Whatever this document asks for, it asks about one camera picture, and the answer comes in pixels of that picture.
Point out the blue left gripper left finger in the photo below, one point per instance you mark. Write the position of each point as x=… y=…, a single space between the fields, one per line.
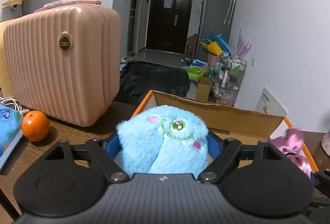
x=112 y=146

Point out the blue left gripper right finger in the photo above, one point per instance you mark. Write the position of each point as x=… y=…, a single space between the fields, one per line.
x=215 y=145

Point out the blue fluffy monster plush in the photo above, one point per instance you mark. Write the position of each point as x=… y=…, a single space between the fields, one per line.
x=163 y=140

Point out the purple satin scrunchie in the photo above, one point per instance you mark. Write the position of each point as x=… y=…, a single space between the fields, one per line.
x=291 y=144

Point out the red cardboard box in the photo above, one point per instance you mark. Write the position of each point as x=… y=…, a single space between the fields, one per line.
x=248 y=127

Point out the small brown cardboard box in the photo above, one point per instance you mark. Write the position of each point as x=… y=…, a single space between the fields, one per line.
x=204 y=87

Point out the black bag on floor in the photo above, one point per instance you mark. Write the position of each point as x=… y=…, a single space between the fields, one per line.
x=137 y=78

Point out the green snack bag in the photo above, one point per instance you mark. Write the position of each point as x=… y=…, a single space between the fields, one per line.
x=195 y=72

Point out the orange fruit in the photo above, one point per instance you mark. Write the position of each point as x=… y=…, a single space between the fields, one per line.
x=35 y=126

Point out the pink ribbed suitcase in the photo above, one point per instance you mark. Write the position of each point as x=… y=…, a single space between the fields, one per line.
x=64 y=61

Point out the blue tissue pack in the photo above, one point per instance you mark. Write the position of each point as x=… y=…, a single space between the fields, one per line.
x=11 y=134

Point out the grey refrigerator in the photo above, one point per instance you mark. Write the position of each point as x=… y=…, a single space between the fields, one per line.
x=215 y=16

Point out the dark entrance door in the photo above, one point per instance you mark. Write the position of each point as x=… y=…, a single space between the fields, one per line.
x=168 y=25

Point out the cream thermos jug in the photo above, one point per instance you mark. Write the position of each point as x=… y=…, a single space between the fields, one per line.
x=10 y=10

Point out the white board against wall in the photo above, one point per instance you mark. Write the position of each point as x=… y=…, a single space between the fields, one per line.
x=268 y=104

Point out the metal wire trolley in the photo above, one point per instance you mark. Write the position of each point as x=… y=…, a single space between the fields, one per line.
x=226 y=76

